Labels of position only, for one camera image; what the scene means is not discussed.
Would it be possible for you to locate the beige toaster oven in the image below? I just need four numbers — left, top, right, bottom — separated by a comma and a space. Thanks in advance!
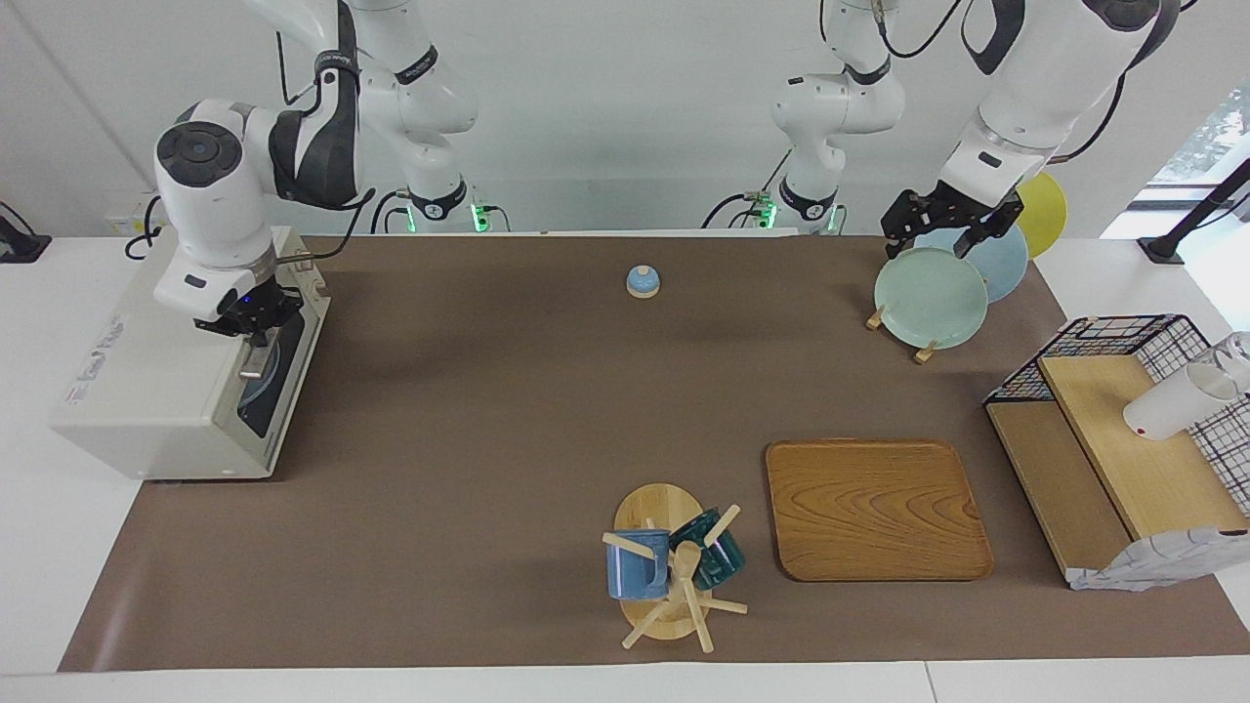
49, 225, 332, 481

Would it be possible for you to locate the light blue racked plate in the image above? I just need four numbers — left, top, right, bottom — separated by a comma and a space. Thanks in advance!
913, 223, 1030, 305

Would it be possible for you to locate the pale green racked plate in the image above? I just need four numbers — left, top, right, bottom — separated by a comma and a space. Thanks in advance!
873, 246, 989, 351

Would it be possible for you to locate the yellow racked plate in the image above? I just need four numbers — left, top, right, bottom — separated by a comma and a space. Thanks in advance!
1011, 173, 1068, 260

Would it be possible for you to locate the wooden plate rack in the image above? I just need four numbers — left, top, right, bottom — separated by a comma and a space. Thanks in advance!
865, 305, 940, 365

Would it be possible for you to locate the white cup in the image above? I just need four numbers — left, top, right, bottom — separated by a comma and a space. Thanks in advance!
1123, 363, 1239, 442

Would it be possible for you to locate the brown table mat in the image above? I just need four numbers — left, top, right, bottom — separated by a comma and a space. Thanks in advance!
57, 234, 1250, 674

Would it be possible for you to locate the window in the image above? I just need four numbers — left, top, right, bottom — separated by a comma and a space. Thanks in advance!
1147, 83, 1250, 191

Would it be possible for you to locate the wooden serving tray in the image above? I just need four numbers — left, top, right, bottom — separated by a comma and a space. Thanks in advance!
765, 438, 996, 584

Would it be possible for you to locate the clear glass cup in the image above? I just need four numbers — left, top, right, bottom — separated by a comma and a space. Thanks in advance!
1216, 331, 1250, 393

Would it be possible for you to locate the wooden shelf unit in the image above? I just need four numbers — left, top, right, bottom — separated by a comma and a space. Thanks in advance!
984, 353, 1250, 587

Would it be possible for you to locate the wooden mug tree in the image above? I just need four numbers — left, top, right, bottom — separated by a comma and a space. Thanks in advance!
601, 482, 750, 654

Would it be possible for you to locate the dark green mug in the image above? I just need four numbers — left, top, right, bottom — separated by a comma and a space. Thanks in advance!
669, 508, 747, 592

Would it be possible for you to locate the white marbled cloth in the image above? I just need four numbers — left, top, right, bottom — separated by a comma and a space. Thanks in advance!
1067, 395, 1250, 593

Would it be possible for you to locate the blue mug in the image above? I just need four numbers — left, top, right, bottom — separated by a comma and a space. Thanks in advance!
606, 529, 673, 601

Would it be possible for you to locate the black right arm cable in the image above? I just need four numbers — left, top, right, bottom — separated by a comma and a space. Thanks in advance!
275, 0, 380, 267

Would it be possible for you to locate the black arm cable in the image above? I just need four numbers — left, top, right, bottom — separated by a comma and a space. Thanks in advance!
275, 0, 380, 267
818, 0, 970, 62

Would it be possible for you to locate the black oven power cable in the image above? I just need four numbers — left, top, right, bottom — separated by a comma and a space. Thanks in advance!
124, 193, 172, 261

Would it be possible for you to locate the black cable silver connector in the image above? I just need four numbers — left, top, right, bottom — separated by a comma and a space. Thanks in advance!
701, 146, 794, 231

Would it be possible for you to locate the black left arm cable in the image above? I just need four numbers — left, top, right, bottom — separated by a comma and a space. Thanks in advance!
818, 0, 970, 62

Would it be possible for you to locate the white wall socket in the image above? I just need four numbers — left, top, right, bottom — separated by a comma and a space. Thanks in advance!
105, 188, 167, 236

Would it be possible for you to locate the black wire basket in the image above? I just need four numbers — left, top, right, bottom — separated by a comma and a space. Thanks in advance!
983, 314, 1250, 517

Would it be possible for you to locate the black camera stand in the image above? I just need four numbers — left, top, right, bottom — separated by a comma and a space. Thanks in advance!
1138, 156, 1250, 266

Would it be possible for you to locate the black clamp mount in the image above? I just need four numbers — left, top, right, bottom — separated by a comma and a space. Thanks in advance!
0, 200, 53, 265

